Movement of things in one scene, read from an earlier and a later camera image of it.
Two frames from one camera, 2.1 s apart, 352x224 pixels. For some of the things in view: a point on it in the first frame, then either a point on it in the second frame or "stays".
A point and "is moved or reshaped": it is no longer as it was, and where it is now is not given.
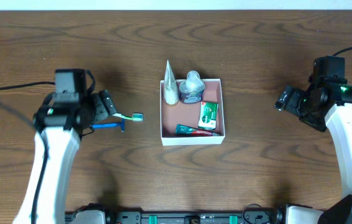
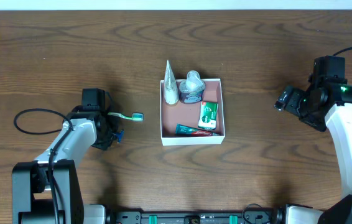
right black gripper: x=288 y=100 stays
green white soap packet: x=208 y=115 stays
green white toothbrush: x=135 y=117 stays
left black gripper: x=105 y=104 -> x=110 y=130
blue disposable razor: x=110 y=126 is moved or reshaped
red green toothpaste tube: x=182 y=130 stays
